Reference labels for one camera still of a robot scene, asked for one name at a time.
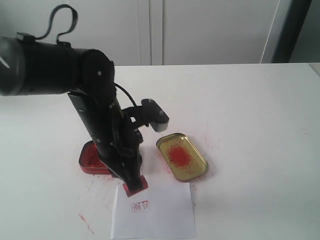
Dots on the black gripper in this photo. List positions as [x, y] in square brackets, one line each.
[116, 142]

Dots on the red stamp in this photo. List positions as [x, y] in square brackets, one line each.
[143, 185]

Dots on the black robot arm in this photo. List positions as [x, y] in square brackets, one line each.
[87, 76]

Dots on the red ink paste tin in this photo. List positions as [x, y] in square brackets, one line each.
[90, 162]

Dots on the white paper sheet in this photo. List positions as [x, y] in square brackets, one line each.
[162, 211]

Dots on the gold tin lid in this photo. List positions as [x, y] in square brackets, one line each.
[181, 156]

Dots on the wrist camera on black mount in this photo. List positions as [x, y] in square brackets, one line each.
[148, 113]

